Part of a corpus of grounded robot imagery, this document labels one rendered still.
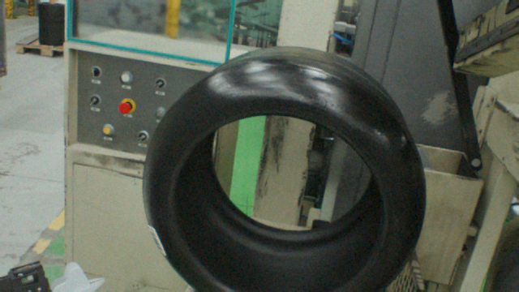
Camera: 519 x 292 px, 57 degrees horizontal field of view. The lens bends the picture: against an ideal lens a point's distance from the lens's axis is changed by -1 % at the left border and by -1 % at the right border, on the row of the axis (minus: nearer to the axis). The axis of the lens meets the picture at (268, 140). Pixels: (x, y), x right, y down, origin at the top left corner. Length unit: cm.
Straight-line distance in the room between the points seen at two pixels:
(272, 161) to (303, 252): 24
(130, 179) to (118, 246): 29
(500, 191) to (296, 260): 52
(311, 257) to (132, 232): 84
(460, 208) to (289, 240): 42
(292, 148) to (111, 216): 86
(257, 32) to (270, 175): 866
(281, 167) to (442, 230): 43
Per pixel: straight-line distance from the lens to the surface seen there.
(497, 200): 129
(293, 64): 86
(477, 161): 122
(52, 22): 728
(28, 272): 99
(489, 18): 97
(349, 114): 83
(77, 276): 97
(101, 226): 192
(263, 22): 986
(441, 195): 124
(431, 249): 130
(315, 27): 118
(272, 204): 132
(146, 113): 173
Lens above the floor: 160
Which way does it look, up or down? 20 degrees down
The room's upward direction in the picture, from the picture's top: 9 degrees clockwise
